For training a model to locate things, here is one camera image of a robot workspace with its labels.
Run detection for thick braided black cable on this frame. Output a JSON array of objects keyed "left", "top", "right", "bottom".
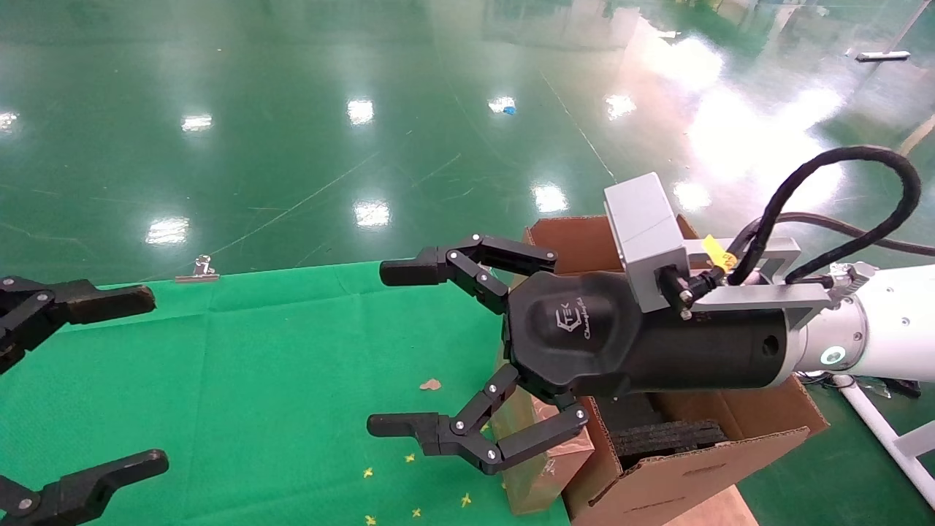
[{"left": 727, "top": 145, "right": 923, "bottom": 286}]

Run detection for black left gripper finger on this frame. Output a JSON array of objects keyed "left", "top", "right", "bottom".
[
  {"left": 0, "top": 276, "right": 157, "bottom": 373},
  {"left": 0, "top": 449, "right": 170, "bottom": 526}
]

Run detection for white pipe frame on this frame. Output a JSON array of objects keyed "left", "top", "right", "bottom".
[{"left": 833, "top": 373, "right": 935, "bottom": 506}]

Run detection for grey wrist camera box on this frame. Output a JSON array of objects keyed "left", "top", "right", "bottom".
[{"left": 603, "top": 172, "right": 692, "bottom": 316}]

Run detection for pale wooden strip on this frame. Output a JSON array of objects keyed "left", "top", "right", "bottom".
[{"left": 895, "top": 113, "right": 935, "bottom": 166}]

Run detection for small long cardboard box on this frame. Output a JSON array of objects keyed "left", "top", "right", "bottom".
[{"left": 493, "top": 321, "right": 597, "bottom": 517}]

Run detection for yellow cable tag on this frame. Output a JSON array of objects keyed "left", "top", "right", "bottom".
[{"left": 701, "top": 235, "right": 738, "bottom": 270}]

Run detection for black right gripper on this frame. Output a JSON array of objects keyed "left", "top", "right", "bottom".
[{"left": 367, "top": 234, "right": 797, "bottom": 476}]

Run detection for grey metal camera bracket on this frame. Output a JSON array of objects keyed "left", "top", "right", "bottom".
[{"left": 683, "top": 235, "right": 835, "bottom": 334}]

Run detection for green table cloth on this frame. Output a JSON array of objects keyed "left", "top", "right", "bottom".
[{"left": 0, "top": 259, "right": 571, "bottom": 526}]

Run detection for large open cardboard carton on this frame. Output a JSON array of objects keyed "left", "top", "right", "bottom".
[{"left": 504, "top": 214, "right": 833, "bottom": 526}]

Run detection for silver metal binder clip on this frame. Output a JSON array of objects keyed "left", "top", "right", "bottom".
[{"left": 175, "top": 254, "right": 221, "bottom": 284}]

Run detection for black foam strip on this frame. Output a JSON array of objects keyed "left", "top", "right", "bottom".
[{"left": 610, "top": 419, "right": 728, "bottom": 460}]

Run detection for thin smooth black cable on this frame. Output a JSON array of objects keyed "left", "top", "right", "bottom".
[{"left": 734, "top": 211, "right": 935, "bottom": 258}]

